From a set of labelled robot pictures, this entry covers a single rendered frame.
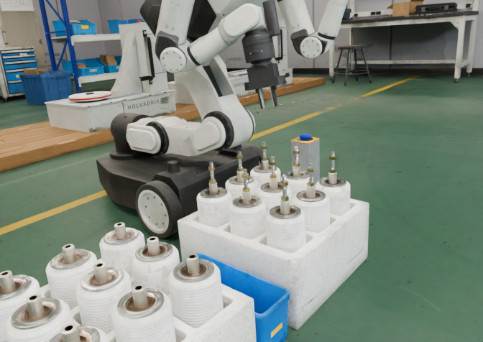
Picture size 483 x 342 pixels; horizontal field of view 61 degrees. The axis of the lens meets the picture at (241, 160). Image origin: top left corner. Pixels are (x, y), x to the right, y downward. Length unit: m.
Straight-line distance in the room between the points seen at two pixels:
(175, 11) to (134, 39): 2.20
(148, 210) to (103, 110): 1.66
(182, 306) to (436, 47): 5.54
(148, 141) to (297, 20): 0.73
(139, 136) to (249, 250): 0.86
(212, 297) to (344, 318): 0.41
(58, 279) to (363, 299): 0.72
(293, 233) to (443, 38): 5.22
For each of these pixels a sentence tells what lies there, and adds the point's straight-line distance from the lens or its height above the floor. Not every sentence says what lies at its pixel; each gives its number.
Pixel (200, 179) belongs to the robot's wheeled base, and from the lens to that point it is 1.46.
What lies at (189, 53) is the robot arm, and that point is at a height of 0.62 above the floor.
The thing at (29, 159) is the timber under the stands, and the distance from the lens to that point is 2.75.
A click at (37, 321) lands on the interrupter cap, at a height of 0.25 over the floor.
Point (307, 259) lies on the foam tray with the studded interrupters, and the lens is 0.96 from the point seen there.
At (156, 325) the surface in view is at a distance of 0.70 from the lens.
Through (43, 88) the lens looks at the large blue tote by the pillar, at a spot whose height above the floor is 0.20.
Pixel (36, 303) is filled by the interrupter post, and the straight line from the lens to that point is 0.76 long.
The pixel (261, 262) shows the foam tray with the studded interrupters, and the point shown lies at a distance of 0.99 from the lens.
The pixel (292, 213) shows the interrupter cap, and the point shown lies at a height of 0.25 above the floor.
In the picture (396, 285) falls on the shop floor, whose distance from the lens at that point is 1.21.
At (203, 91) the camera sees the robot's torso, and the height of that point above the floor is 0.48.
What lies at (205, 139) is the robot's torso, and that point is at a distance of 1.42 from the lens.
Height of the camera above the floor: 0.66
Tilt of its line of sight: 17 degrees down
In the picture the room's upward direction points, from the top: 4 degrees counter-clockwise
